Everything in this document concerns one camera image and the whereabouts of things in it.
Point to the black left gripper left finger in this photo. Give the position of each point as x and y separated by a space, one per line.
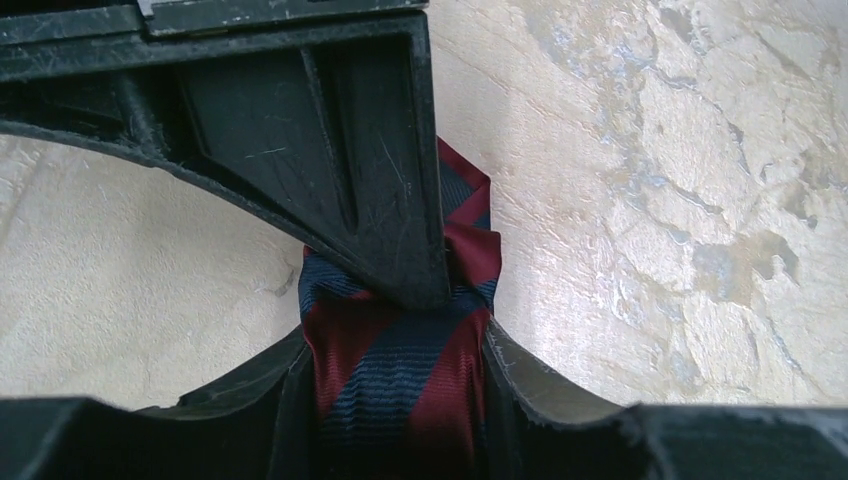
255 422

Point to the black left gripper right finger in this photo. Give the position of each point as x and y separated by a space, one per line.
540 425

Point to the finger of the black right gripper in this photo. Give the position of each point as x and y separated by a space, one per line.
315 116

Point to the red navy striped tie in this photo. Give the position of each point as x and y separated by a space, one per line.
400 393

